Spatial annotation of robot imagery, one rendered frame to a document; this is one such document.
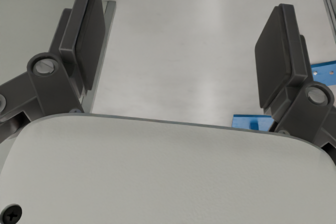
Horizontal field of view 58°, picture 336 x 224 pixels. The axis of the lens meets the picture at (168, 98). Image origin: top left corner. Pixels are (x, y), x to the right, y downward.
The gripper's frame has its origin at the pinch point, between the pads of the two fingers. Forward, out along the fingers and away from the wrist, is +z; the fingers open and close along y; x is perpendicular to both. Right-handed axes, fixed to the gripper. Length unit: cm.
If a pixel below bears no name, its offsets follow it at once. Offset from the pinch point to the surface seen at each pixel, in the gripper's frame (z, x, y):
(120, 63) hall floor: 141, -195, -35
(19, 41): 101, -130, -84
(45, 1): 135, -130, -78
